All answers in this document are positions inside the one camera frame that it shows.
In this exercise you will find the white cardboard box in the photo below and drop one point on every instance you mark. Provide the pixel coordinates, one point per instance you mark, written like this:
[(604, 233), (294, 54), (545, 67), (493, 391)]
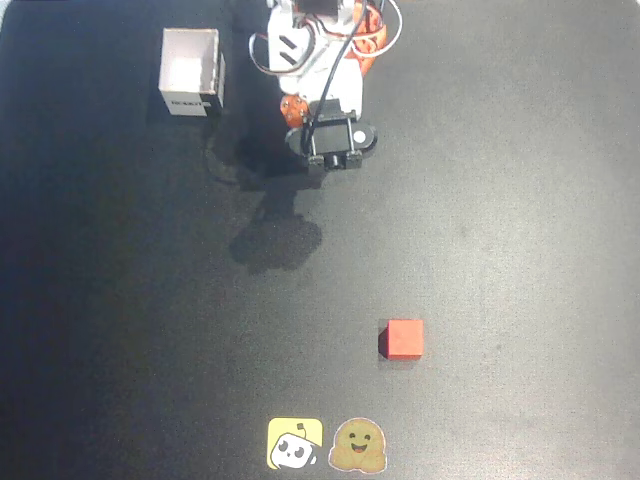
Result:
[(192, 70)]

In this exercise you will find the yellow robot face sticker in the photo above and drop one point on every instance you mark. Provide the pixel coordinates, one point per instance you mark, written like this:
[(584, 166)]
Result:
[(294, 444)]

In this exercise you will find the hugging face emoji sticker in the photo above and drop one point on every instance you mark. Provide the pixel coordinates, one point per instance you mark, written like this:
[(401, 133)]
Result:
[(357, 446)]

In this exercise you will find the black table mat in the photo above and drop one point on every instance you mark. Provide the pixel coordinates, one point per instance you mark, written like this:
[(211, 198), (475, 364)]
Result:
[(500, 250)]

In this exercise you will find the black gripper-mounted camera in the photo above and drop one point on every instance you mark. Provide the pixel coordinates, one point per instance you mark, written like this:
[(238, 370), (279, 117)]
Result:
[(330, 137)]

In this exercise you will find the red cube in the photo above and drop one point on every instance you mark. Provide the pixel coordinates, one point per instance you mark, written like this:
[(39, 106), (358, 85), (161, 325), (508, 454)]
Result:
[(406, 340)]

